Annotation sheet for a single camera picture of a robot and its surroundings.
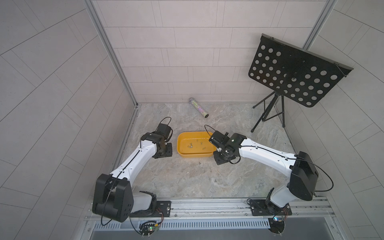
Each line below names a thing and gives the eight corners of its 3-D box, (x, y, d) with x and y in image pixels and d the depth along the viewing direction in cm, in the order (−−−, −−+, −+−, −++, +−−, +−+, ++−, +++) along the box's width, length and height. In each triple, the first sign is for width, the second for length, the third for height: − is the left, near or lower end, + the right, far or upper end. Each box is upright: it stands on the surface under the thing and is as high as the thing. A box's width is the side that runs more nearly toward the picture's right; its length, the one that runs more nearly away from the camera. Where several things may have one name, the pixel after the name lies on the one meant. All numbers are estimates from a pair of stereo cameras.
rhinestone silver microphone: (205, 118, 110) (205, 115, 107) (188, 101, 121) (188, 98, 118) (209, 115, 111) (210, 112, 109) (192, 99, 122) (192, 96, 120)
